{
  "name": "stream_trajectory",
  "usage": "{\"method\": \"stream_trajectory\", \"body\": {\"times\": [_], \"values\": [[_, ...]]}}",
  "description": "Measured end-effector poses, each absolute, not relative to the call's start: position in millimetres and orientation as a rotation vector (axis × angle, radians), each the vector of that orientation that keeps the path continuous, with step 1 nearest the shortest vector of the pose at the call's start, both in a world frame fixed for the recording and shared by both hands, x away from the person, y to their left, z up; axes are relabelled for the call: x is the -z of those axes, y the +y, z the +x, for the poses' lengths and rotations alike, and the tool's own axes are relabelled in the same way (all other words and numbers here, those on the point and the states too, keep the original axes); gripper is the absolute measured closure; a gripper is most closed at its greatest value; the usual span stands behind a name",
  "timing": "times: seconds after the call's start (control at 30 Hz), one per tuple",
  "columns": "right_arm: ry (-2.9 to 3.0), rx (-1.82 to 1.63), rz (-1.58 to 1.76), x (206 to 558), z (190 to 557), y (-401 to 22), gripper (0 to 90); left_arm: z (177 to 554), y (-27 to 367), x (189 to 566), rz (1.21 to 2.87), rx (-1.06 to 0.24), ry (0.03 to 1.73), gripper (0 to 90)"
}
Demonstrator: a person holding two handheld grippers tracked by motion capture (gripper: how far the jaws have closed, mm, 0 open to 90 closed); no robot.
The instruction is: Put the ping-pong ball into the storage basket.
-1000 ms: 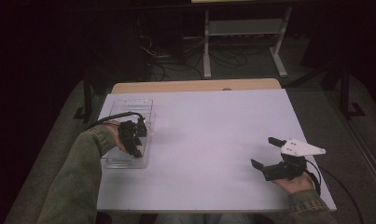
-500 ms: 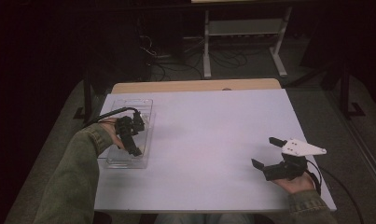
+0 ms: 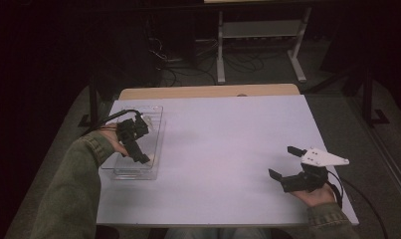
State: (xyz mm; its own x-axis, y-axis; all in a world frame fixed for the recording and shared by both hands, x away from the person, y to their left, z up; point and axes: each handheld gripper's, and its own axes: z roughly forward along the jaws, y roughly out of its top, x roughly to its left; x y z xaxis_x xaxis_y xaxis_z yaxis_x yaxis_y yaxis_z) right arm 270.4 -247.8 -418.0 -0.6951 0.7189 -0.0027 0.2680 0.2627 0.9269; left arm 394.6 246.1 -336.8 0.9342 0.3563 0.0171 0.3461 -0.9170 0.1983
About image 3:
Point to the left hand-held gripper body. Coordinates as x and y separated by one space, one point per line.
133 132

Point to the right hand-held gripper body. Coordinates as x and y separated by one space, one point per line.
309 176

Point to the clear plastic tray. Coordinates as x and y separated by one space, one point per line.
145 166

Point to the person's left hand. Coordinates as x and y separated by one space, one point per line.
113 139

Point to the person's right hand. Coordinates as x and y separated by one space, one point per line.
315 197

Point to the black metal stand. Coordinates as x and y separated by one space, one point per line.
370 99
93 99

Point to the wooden table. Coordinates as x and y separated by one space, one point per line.
208 91

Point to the white metal stand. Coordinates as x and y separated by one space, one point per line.
261 30

